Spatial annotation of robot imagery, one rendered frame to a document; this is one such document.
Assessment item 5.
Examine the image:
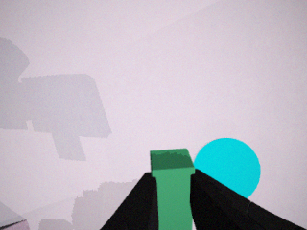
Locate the cyan circle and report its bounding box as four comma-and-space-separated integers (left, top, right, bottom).
193, 138, 261, 198

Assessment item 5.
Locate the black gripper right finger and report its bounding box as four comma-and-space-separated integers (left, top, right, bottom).
191, 169, 306, 230

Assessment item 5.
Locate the green rectangular post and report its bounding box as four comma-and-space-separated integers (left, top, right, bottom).
150, 149, 195, 230

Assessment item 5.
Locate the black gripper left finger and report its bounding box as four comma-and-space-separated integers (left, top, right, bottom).
100, 172, 160, 230

